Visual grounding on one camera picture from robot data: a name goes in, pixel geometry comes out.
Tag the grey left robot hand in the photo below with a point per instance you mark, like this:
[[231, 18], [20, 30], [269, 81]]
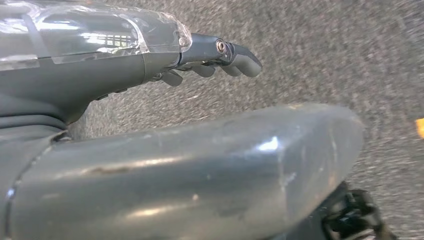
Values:
[[82, 73]]

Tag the yellow floor tape square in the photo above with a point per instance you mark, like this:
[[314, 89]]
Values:
[[420, 127]]

